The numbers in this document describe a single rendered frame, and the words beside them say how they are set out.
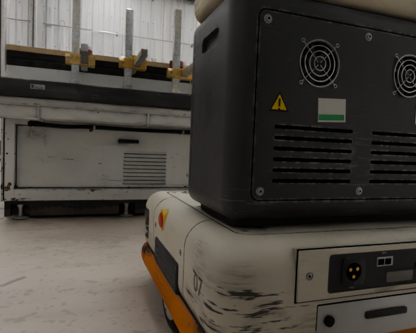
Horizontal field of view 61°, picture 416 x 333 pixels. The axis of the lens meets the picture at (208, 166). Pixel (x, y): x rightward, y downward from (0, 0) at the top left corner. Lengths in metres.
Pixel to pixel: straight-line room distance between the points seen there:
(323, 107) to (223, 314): 0.39
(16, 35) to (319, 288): 9.12
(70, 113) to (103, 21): 7.69
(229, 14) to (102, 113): 1.32
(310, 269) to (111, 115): 1.47
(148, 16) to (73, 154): 7.79
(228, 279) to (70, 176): 1.65
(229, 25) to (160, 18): 9.11
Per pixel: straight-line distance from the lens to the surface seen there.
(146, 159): 2.12
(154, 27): 9.64
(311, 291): 0.60
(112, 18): 9.54
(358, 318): 0.68
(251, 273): 0.54
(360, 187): 0.73
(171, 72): 1.91
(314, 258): 0.58
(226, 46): 0.63
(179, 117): 1.93
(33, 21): 3.08
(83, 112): 1.87
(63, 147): 2.09
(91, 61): 1.87
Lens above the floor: 0.42
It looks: 3 degrees down
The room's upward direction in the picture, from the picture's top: 2 degrees clockwise
